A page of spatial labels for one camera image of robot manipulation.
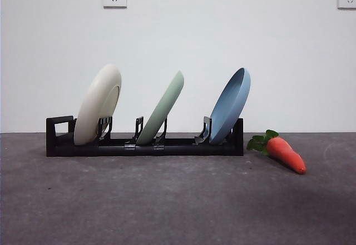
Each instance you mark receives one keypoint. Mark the green plate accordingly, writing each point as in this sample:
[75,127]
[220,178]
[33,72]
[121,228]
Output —
[161,109]

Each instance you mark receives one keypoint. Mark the orange carrot with green leaves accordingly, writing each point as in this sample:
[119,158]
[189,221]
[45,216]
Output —
[283,153]

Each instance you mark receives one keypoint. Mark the black plate rack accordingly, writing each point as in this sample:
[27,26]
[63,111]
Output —
[180,150]

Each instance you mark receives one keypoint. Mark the blue plate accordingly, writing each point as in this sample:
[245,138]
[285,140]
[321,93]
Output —
[228,111]

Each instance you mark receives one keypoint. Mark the cream plate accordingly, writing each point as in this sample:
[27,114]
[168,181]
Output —
[91,111]

